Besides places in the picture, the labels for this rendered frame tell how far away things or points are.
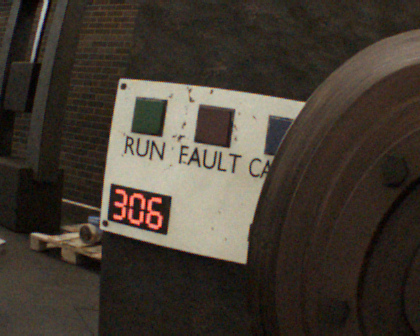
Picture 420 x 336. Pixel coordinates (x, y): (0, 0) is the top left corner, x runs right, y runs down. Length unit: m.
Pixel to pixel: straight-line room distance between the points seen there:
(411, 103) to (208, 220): 0.34
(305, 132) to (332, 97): 0.04
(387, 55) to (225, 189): 0.29
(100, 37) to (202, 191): 7.28
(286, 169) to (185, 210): 0.21
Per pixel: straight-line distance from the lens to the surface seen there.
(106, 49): 8.02
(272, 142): 0.81
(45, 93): 5.94
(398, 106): 0.62
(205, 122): 0.84
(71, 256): 5.26
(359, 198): 0.57
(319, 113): 0.66
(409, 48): 0.65
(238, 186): 0.83
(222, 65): 0.86
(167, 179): 0.87
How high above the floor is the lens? 1.22
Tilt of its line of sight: 5 degrees down
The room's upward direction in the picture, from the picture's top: 8 degrees clockwise
